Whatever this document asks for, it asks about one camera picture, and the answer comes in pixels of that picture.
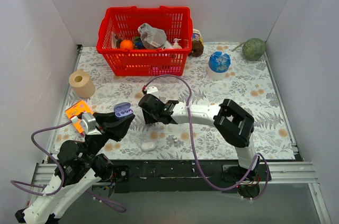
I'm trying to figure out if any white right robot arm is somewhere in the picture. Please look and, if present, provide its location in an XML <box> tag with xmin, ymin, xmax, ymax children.
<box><xmin>138</xmin><ymin>94</ymin><xmax>260</xmax><ymax>180</ymax></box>

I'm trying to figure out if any orange fruit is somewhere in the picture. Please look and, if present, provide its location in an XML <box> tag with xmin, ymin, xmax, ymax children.
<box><xmin>120</xmin><ymin>39</ymin><xmax>134</xmax><ymax>50</ymax></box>

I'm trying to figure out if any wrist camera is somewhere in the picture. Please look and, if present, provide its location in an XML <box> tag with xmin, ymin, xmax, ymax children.
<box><xmin>71</xmin><ymin>113</ymin><xmax>102</xmax><ymax>136</ymax></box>
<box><xmin>142</xmin><ymin>86</ymin><xmax>159</xmax><ymax>98</ymax></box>

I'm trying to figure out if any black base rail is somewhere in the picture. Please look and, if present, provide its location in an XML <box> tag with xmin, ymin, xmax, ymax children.
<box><xmin>91</xmin><ymin>159</ymin><xmax>262</xmax><ymax>198</ymax></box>

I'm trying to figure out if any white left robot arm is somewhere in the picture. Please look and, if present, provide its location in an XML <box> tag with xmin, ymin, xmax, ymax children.
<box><xmin>15</xmin><ymin>112</ymin><xmax>135</xmax><ymax>223</ymax></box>

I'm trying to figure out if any floral table mat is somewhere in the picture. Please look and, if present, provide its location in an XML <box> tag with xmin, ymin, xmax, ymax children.
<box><xmin>51</xmin><ymin>42</ymin><xmax>296</xmax><ymax>160</ymax></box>

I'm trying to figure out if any red plastic shopping basket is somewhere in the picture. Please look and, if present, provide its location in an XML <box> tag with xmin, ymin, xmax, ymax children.
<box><xmin>96</xmin><ymin>6</ymin><xmax>193</xmax><ymax>76</ymax></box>

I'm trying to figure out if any purple earbud charging case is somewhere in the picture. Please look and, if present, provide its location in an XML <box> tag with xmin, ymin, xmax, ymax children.
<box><xmin>114</xmin><ymin>102</ymin><xmax>133</xmax><ymax>119</ymax></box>

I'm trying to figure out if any beige paper roll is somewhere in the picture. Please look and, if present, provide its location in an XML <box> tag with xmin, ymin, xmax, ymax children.
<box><xmin>69</xmin><ymin>69</ymin><xmax>96</xmax><ymax>98</ymax></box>

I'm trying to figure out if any brown jar with label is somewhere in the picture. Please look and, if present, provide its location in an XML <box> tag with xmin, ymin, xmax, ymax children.
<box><xmin>189</xmin><ymin>29</ymin><xmax>204</xmax><ymax>57</ymax></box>

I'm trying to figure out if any white pump bottle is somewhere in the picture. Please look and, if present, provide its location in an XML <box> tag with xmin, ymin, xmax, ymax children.
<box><xmin>172</xmin><ymin>38</ymin><xmax>182</xmax><ymax>49</ymax></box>

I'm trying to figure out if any grey crumpled bag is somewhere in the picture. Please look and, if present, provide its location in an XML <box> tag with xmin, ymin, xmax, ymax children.
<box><xmin>138</xmin><ymin>23</ymin><xmax>167</xmax><ymax>49</ymax></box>

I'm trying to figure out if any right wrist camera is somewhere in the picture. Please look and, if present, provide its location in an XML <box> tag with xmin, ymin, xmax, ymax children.
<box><xmin>142</xmin><ymin>86</ymin><xmax>159</xmax><ymax>98</ymax></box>

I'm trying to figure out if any orange snack box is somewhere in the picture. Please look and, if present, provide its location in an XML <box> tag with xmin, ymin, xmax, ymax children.
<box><xmin>65</xmin><ymin>100</ymin><xmax>93</xmax><ymax>134</ymax></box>

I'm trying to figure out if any blue lidded white jar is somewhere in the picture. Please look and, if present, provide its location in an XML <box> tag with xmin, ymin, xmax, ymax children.
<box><xmin>207</xmin><ymin>51</ymin><xmax>231</xmax><ymax>80</ymax></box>

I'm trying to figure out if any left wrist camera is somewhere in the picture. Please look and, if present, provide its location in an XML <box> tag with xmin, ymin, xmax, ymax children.
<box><xmin>71</xmin><ymin>113</ymin><xmax>102</xmax><ymax>136</ymax></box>

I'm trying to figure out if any green melon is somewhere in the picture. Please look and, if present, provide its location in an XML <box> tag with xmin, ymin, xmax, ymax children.
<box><xmin>231</xmin><ymin>38</ymin><xmax>266</xmax><ymax>61</ymax></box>

